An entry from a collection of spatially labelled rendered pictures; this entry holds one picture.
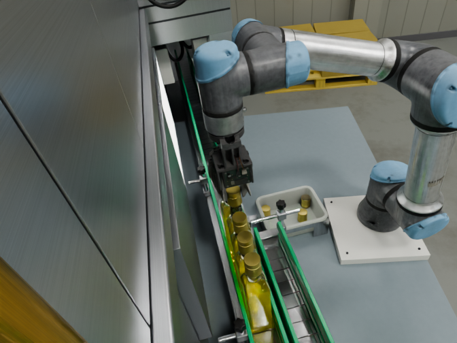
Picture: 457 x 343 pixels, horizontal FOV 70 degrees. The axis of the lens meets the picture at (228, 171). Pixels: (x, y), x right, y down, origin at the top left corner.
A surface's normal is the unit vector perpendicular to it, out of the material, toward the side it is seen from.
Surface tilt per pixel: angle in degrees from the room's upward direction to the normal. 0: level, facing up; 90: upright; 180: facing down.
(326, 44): 48
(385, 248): 0
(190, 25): 90
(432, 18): 90
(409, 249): 0
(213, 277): 0
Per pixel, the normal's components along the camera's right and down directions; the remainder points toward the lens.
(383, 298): -0.11, -0.74
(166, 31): 0.22, 0.63
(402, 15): -0.01, 0.66
